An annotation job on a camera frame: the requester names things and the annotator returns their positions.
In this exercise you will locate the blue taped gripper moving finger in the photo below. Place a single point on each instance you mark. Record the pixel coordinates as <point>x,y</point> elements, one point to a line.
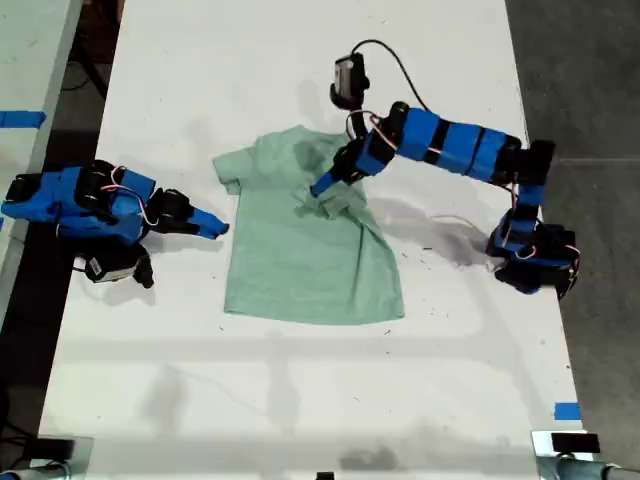
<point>187,228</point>
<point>336,181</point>

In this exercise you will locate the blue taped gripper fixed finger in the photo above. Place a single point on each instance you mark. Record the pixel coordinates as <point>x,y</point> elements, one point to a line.
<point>210,222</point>
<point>322,185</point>

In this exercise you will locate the pale green T-shirt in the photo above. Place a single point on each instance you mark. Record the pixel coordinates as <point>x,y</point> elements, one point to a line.
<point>310,270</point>

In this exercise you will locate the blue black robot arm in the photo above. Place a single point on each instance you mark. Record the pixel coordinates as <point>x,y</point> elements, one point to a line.
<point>465,145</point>
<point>60,202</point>

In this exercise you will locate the long blue tape strip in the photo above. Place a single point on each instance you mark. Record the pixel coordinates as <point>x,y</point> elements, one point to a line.
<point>20,119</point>

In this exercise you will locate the pale side table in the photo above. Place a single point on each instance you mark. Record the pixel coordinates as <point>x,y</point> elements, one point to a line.
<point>30,60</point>

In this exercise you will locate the small black box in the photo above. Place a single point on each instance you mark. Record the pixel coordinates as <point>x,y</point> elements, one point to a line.
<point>55,447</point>
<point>575,442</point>

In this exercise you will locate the tiny black clip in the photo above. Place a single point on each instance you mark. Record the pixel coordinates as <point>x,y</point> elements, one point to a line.
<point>325,476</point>

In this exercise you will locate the short blue tape strip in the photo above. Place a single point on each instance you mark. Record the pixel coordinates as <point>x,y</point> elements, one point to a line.
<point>567,411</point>

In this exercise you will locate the black camera stalk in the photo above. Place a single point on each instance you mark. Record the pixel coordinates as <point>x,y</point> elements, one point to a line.
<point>355,122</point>
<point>145,272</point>

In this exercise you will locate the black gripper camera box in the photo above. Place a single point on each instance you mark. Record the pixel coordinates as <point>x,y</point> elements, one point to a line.
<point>110,265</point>
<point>350,80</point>

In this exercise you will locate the shiny metal bracket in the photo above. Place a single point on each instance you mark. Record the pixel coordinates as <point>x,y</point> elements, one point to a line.
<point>82,457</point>
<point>542,455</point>

